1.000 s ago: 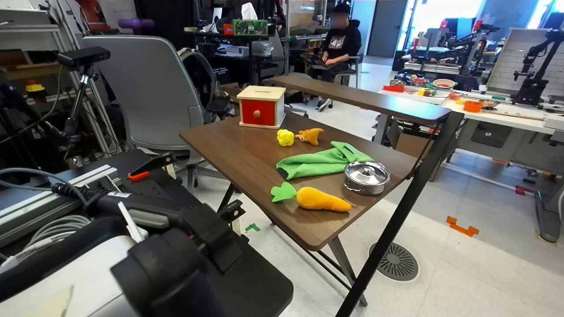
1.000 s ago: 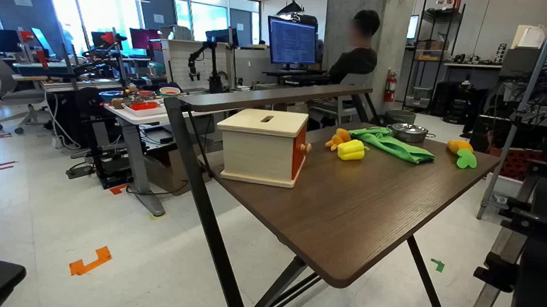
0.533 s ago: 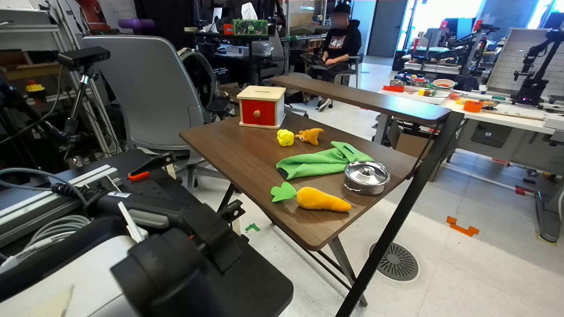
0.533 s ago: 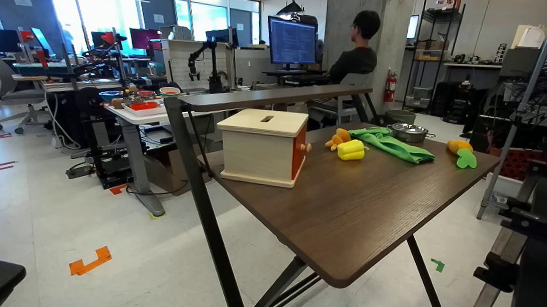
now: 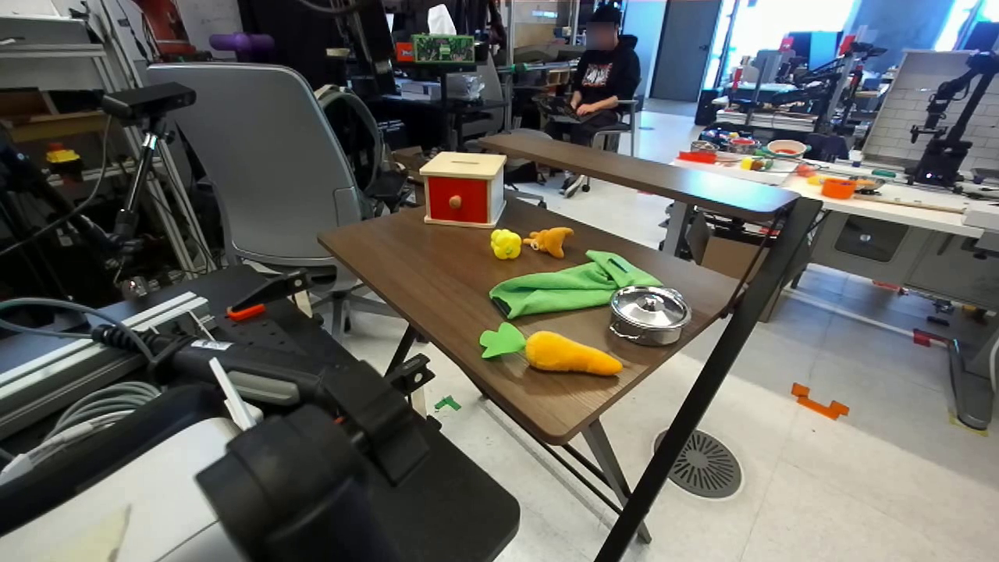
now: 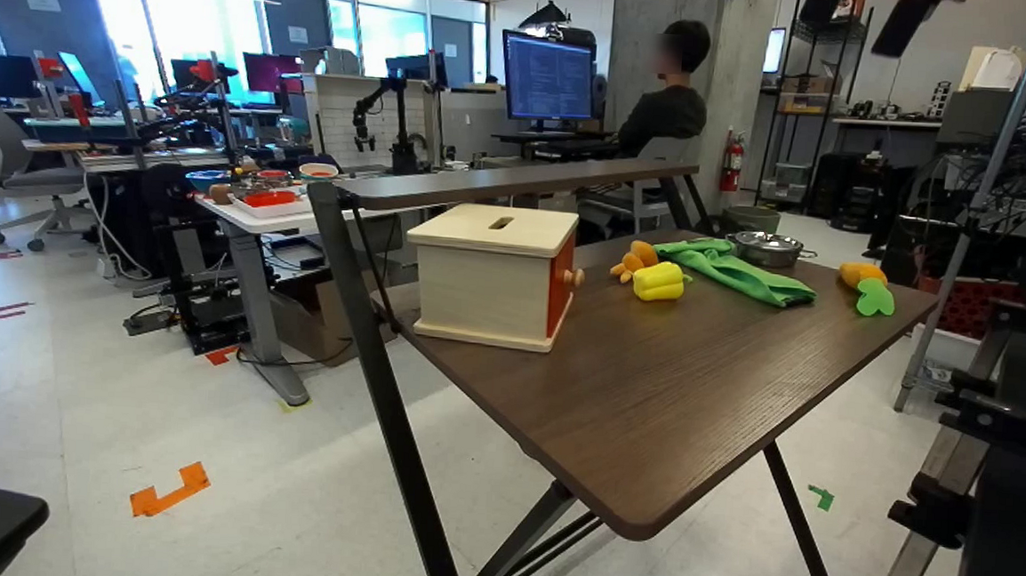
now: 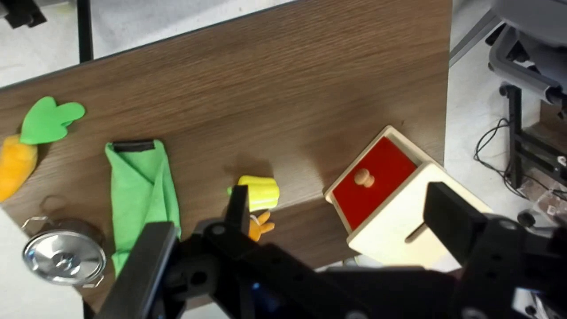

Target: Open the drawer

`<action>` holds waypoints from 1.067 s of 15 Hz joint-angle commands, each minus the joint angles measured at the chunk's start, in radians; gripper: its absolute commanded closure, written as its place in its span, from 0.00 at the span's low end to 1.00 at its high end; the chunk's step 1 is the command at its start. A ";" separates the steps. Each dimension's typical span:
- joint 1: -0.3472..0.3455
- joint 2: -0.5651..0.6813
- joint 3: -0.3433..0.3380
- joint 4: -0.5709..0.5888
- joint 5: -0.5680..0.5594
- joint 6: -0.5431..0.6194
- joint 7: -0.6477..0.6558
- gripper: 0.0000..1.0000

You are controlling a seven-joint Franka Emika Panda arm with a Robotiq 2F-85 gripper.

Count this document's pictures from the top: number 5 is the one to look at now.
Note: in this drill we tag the round floor drain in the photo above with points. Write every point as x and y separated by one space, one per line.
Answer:
702 464

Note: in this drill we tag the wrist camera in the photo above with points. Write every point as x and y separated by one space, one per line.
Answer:
250 375

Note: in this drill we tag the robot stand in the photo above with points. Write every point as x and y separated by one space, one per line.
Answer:
460 507

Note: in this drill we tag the green cloth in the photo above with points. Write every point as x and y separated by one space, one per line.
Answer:
562 289

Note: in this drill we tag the green tissue box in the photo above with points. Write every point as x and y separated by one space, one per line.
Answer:
442 48

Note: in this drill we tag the silver pot lid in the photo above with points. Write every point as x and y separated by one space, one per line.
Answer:
649 306

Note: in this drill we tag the red drawer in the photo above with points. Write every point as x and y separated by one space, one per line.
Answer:
472 201

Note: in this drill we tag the orange plush toy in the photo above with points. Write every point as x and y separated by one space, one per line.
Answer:
552 240

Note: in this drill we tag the silver pot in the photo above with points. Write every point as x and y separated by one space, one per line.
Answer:
649 324

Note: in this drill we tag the wooden box with red drawer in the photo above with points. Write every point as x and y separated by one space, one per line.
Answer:
464 165

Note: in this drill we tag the plush carrot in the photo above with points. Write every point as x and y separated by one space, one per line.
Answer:
570 355

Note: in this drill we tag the yellow plush pepper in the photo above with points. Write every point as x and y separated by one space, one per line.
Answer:
506 244

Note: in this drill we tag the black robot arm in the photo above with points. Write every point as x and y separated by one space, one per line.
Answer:
944 133

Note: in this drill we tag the white table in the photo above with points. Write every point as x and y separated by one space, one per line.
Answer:
897 211

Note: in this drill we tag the white tile panel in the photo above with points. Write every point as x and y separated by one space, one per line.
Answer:
897 117

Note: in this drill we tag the white bowl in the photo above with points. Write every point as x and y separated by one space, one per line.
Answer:
787 147

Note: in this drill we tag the orange bowl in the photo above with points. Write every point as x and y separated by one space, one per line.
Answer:
838 188

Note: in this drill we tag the grey office chair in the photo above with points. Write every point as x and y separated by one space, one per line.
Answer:
265 172

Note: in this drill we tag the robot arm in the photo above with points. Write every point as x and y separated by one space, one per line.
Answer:
101 484

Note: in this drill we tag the person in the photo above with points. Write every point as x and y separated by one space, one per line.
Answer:
605 74

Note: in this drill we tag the grey door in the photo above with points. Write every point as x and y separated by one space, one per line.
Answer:
685 51

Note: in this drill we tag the camera on tripod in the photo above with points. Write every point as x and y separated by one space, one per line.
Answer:
148 100

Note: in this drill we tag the red tray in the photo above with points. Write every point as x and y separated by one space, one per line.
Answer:
697 156

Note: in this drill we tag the aluminium rail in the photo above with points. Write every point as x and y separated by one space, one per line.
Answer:
94 343

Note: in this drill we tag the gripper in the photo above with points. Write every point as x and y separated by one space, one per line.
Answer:
304 492

